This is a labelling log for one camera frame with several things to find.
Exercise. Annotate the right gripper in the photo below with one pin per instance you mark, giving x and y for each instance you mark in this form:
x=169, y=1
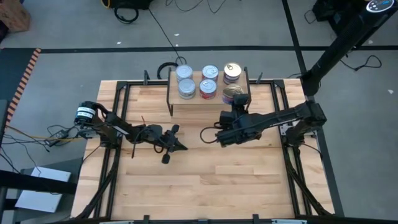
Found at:
x=239, y=127

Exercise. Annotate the silver corner plate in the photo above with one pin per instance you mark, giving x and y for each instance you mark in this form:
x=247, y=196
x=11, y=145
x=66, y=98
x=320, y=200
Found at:
x=283, y=129

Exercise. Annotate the black power adapter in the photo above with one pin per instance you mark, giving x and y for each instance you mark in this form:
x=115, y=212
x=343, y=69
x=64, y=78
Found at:
x=59, y=134

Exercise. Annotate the black aluminium table frame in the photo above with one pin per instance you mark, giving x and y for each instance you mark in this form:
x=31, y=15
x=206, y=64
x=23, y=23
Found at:
x=115, y=102

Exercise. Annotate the black floor device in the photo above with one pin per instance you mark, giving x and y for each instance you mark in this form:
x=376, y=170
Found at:
x=130, y=3

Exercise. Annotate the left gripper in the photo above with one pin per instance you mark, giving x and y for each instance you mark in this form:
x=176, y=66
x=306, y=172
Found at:
x=163, y=140

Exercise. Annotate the black equipment pile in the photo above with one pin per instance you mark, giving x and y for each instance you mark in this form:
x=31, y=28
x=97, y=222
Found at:
x=329, y=12

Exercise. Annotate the black mat orange-striped edge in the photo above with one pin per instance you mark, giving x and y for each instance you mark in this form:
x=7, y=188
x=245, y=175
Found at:
x=12, y=71

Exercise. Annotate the brown cardboard box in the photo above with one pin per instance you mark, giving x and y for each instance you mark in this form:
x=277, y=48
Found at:
x=12, y=15

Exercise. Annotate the black tower round display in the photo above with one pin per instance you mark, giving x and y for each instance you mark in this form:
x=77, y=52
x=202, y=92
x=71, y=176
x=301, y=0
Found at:
x=342, y=40

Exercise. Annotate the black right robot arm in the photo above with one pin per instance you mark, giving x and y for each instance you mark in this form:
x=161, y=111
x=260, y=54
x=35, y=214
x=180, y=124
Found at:
x=289, y=118

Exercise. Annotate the wooden shelf black metal legs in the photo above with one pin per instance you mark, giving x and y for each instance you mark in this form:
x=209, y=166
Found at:
x=174, y=101

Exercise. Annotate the white flat box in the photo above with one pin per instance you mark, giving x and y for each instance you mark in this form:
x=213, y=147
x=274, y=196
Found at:
x=40, y=199

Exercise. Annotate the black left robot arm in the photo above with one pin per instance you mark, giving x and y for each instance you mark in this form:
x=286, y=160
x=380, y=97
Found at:
x=112, y=127

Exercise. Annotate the black beam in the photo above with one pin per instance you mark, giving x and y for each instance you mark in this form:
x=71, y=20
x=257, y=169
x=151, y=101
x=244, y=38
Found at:
x=31, y=183

